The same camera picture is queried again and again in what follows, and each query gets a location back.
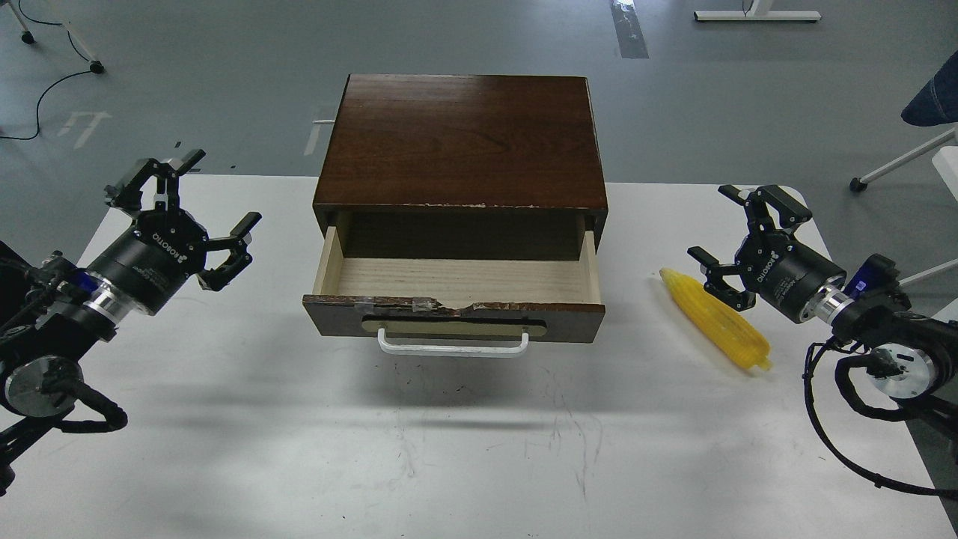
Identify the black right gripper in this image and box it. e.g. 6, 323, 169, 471
687, 184, 847, 323

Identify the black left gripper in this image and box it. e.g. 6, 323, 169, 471
86, 149, 261, 315

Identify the yellow corn cob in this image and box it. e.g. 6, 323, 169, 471
658, 267, 772, 371

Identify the wooden drawer with white handle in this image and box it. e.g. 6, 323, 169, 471
302, 211, 605, 342

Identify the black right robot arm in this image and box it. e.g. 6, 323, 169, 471
688, 184, 956, 499

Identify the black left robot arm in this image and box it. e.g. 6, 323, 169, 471
1, 149, 261, 490

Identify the white stand leg with caster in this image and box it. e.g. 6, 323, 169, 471
4, 0, 105, 74

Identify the white desk base foot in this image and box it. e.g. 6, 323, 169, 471
692, 1, 822, 23

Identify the dark wooden cabinet box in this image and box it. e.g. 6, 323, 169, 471
312, 73, 608, 242

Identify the black cable on floor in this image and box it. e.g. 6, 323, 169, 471
0, 0, 105, 141

